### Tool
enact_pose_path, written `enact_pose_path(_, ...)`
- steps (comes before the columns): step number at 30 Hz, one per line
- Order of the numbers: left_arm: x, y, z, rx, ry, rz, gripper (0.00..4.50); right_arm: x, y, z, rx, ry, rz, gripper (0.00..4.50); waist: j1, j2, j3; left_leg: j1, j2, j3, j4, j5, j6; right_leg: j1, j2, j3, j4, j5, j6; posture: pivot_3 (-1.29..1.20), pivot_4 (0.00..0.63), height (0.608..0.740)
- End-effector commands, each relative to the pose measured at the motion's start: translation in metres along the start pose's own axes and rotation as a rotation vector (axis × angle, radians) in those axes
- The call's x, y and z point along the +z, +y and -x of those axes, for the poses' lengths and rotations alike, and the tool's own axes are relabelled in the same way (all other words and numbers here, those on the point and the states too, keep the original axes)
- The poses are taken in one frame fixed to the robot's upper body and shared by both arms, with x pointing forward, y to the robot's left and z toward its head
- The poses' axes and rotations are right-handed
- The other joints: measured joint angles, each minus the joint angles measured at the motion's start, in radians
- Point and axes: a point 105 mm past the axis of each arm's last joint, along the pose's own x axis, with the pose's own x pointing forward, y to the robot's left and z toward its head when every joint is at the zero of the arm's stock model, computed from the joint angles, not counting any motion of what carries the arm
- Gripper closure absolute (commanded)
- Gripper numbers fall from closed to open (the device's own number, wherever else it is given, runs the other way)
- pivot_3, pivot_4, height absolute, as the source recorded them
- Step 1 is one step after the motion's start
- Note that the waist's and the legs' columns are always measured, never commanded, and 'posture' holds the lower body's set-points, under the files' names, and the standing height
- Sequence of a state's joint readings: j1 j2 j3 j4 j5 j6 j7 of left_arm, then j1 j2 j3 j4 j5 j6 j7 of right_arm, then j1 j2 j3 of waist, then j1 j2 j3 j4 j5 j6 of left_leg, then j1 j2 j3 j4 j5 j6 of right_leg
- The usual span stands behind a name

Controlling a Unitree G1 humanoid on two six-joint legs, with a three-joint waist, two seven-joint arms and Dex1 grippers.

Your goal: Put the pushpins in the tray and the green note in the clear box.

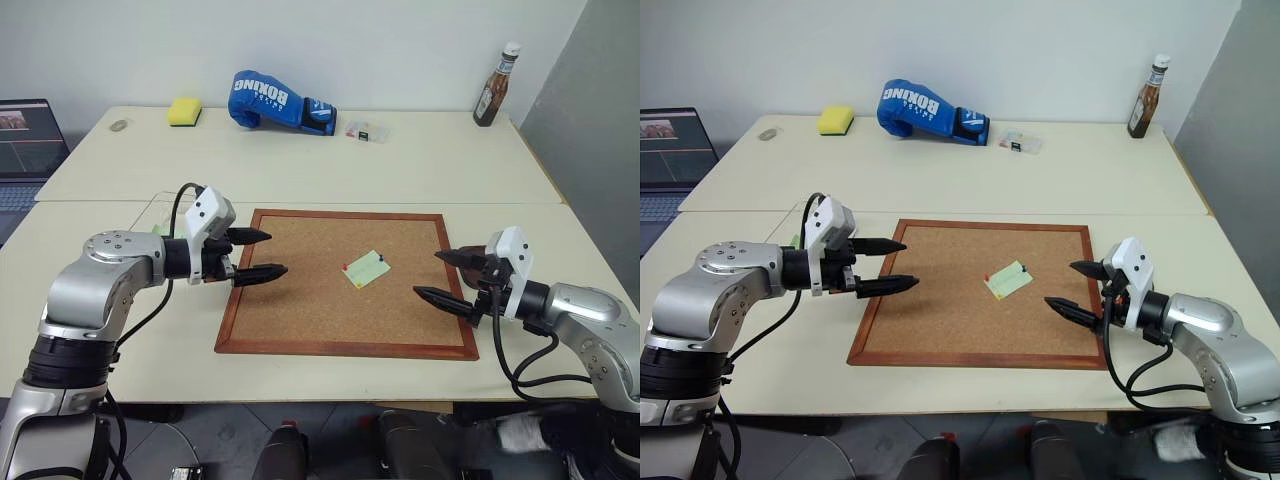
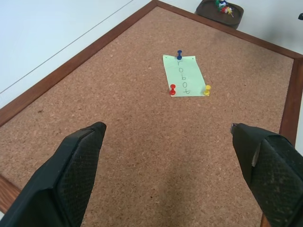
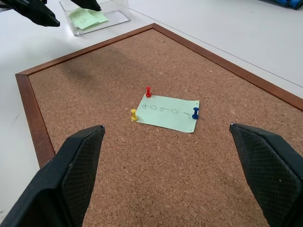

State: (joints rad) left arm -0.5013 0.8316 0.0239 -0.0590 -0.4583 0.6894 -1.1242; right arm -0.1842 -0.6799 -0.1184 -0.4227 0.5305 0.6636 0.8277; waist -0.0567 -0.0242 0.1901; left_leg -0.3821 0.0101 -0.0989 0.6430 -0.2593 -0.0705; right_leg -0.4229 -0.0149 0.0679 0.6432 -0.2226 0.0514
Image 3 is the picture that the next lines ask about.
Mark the clear plastic box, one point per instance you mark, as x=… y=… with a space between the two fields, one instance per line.
x=116 y=14

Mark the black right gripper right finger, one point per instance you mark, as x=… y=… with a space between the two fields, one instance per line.
x=272 y=170

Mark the yellow push pin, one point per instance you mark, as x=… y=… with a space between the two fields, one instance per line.
x=134 y=116

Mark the blue boxing glove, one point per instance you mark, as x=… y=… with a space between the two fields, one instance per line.
x=284 y=2

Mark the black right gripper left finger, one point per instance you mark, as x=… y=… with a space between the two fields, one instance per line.
x=54 y=184

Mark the red push pin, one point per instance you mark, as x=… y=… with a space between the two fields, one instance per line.
x=148 y=91

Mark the green sticky note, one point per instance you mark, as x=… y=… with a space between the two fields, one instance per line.
x=80 y=20
x=100 y=17

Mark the blue push pin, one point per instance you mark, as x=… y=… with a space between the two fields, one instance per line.
x=195 y=113

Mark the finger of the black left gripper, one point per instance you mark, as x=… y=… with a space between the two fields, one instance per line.
x=88 y=4
x=33 y=10

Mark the wood framed cork board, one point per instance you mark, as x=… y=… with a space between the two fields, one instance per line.
x=146 y=170

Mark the green handwritten paper note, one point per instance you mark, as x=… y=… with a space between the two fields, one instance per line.
x=165 y=116

